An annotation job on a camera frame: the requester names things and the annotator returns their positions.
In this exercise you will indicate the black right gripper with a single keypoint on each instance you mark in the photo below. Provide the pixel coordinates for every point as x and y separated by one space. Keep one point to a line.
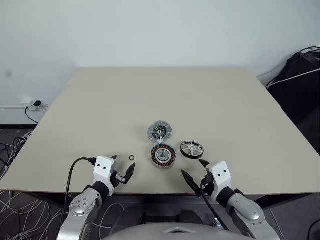
207 186

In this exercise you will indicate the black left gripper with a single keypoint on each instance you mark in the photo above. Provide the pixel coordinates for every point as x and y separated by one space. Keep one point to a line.
120 179

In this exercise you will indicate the black-rimmed silver spoked rotor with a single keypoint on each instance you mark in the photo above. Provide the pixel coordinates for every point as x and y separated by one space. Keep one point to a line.
192 149

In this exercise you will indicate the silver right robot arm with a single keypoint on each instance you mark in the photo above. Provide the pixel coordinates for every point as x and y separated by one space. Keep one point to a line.
243 207

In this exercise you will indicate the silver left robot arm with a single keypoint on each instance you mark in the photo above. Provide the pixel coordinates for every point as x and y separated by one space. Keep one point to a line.
80 205

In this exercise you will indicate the motor stator with copper windings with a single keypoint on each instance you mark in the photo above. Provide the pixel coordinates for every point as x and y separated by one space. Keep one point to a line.
163 155

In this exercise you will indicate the silver motor rotor disc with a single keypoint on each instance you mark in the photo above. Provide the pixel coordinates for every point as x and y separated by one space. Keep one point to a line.
160 131

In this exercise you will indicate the grey robot torso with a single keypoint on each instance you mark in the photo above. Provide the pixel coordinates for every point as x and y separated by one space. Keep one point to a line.
175 232

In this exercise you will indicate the black power adapter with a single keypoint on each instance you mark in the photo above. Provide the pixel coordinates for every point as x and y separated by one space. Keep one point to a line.
37 103

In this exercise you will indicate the black bag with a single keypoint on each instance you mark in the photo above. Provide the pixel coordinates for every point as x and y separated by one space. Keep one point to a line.
297 95

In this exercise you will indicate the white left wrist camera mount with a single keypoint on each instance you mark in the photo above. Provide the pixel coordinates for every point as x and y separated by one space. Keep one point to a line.
102 170

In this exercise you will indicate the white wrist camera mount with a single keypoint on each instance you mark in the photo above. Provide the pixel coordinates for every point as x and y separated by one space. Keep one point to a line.
220 175
102 170

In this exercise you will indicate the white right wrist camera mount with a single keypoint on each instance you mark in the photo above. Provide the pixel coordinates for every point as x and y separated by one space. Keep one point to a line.
220 175

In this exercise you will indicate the white wall power socket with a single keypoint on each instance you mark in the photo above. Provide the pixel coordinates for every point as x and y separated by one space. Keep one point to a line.
30 102

